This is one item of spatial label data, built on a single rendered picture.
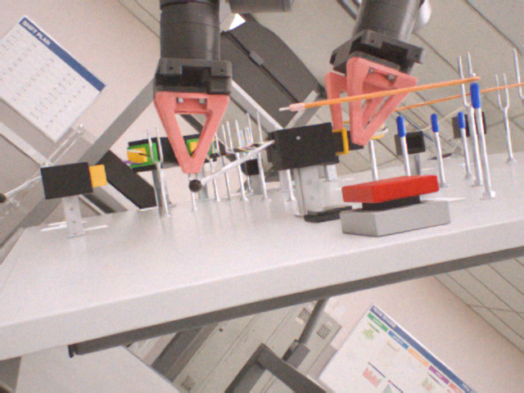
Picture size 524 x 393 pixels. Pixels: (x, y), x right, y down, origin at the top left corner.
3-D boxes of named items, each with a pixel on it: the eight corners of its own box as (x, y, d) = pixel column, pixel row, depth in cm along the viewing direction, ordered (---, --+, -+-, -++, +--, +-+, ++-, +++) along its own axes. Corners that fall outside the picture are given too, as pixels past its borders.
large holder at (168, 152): (203, 199, 149) (192, 136, 148) (169, 208, 132) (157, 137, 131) (176, 203, 151) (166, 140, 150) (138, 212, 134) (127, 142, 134)
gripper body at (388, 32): (381, 86, 73) (399, 20, 74) (422, 69, 63) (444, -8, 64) (326, 68, 72) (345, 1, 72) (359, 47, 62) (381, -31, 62)
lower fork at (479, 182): (493, 183, 72) (476, 51, 71) (478, 186, 71) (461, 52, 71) (481, 184, 74) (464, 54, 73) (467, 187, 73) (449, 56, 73)
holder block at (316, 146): (273, 171, 68) (267, 133, 68) (323, 163, 69) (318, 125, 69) (282, 170, 64) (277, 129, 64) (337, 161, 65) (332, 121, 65)
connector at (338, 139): (310, 155, 68) (308, 137, 68) (353, 150, 70) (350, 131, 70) (322, 154, 66) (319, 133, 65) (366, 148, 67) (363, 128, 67)
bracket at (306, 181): (294, 216, 69) (286, 169, 69) (316, 212, 70) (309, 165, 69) (306, 218, 65) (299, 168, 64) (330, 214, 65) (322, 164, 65)
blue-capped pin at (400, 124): (400, 200, 69) (389, 117, 68) (414, 198, 69) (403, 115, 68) (407, 201, 67) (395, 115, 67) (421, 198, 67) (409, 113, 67)
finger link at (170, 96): (219, 174, 69) (219, 84, 69) (230, 173, 62) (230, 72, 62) (153, 173, 68) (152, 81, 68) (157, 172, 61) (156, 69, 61)
